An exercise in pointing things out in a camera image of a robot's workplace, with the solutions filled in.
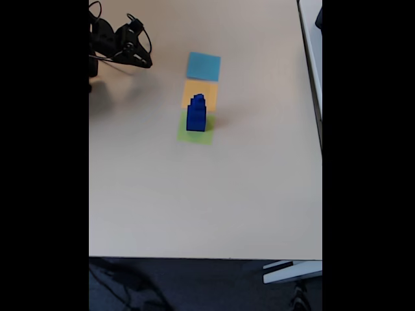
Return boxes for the blue paper square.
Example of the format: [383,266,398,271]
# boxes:
[186,51,222,82]

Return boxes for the black motor cable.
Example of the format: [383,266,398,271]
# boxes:
[89,1,102,23]

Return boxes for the white table foot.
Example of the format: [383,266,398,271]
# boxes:
[262,260,323,285]

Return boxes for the large blue cube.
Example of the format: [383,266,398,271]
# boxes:
[186,112,208,133]

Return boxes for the thin black camera cable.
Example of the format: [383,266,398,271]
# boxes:
[126,12,153,54]

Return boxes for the orange paper square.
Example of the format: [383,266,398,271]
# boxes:
[180,79,219,113]

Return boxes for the white side table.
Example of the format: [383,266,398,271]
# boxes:
[297,0,323,153]

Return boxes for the green paper square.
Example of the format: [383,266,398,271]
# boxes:
[176,113,217,146]

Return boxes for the black stand leg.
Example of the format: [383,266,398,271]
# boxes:
[288,280,314,311]

